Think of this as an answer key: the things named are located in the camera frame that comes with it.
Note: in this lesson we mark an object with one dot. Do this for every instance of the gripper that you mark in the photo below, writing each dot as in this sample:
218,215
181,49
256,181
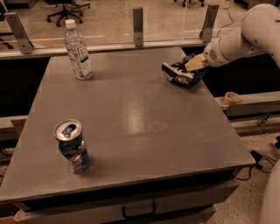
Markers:
212,55

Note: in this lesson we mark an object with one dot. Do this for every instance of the blue Kettle chip bag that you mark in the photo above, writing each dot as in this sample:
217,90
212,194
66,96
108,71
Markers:
177,74

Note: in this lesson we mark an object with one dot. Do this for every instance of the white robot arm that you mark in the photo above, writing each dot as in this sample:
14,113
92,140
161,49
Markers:
258,33

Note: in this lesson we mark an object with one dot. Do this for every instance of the crushed Red Bull can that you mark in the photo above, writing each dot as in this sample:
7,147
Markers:
72,145

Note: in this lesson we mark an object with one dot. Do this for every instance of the orange tape roll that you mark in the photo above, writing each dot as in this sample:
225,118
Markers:
231,98

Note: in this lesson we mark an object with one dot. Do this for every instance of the clear plastic water bottle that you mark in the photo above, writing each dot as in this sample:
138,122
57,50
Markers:
76,48

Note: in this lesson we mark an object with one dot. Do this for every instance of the black office chair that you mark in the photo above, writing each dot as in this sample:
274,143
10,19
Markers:
69,9

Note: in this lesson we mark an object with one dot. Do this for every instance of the grey cabinet drawer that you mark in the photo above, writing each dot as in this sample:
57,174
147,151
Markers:
192,205

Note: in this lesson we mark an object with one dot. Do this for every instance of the right metal rail bracket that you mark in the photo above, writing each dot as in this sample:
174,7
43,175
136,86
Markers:
208,26

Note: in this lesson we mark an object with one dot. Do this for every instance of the metal rail bracket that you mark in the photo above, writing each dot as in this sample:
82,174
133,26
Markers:
24,44
138,26
208,26

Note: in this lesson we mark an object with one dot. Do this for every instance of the middle metal rail bracket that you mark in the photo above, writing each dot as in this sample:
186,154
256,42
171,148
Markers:
138,26

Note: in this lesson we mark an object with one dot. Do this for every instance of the black drawer handle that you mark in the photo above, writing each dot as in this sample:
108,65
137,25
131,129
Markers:
138,210

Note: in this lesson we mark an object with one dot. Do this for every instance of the left metal rail bracket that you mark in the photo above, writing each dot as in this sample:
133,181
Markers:
24,44

